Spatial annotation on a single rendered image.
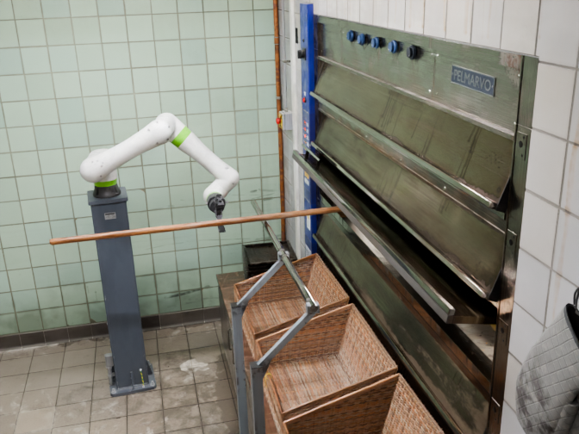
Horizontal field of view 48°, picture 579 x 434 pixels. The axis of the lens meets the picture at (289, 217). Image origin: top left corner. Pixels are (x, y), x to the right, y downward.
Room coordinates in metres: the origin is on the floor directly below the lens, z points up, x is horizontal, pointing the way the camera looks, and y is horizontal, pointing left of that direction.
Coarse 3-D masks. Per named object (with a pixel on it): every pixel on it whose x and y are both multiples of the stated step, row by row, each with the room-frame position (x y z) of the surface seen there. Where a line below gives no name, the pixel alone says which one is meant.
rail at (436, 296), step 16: (304, 160) 3.07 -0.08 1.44; (320, 176) 2.80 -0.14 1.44; (336, 192) 2.57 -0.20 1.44; (352, 208) 2.36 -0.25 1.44; (368, 224) 2.19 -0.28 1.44; (384, 240) 2.04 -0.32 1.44; (400, 256) 1.91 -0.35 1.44; (416, 272) 1.78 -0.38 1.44; (432, 288) 1.67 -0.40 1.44; (448, 304) 1.58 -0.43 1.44
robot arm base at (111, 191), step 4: (116, 184) 3.36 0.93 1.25; (96, 188) 3.32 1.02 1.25; (100, 188) 3.31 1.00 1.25; (104, 188) 3.30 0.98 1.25; (108, 188) 3.31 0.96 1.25; (112, 188) 3.32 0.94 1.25; (116, 188) 3.35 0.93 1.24; (96, 192) 3.31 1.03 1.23; (100, 192) 3.30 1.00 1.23; (104, 192) 3.30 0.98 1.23; (108, 192) 3.30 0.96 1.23; (112, 192) 3.31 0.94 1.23; (116, 192) 3.34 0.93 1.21; (120, 192) 3.36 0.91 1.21; (96, 196) 3.30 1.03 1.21; (100, 196) 3.29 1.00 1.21; (104, 196) 3.29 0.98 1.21; (108, 196) 3.29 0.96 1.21; (112, 196) 3.31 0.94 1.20
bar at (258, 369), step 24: (288, 264) 2.44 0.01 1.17; (240, 312) 2.50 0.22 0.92; (312, 312) 2.08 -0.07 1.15; (240, 336) 2.50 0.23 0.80; (288, 336) 2.07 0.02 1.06; (240, 360) 2.50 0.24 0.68; (264, 360) 2.05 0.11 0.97; (240, 384) 2.50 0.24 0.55; (240, 408) 2.50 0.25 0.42; (264, 408) 2.03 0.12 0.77; (240, 432) 2.49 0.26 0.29; (264, 432) 2.03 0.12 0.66
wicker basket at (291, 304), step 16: (304, 272) 3.25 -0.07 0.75; (320, 272) 3.14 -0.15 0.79; (272, 288) 3.21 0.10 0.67; (288, 288) 3.23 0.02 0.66; (320, 288) 3.08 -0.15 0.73; (336, 288) 2.89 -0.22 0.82; (256, 304) 3.18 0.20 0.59; (272, 304) 3.18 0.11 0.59; (288, 304) 3.18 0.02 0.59; (304, 304) 3.17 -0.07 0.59; (320, 304) 3.03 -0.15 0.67; (336, 304) 2.73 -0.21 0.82; (256, 320) 3.02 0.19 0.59; (272, 320) 3.01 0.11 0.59; (288, 320) 2.67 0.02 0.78; (320, 320) 2.71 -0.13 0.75; (256, 336) 2.63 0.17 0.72
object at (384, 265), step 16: (352, 224) 2.85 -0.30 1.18; (368, 240) 2.65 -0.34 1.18; (384, 272) 2.38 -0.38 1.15; (400, 288) 2.22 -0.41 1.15; (416, 304) 2.08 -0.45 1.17; (432, 320) 1.95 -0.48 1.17; (448, 336) 1.83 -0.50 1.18; (464, 336) 1.83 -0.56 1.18; (464, 352) 1.73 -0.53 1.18; (480, 352) 1.73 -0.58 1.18; (480, 368) 1.65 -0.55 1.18
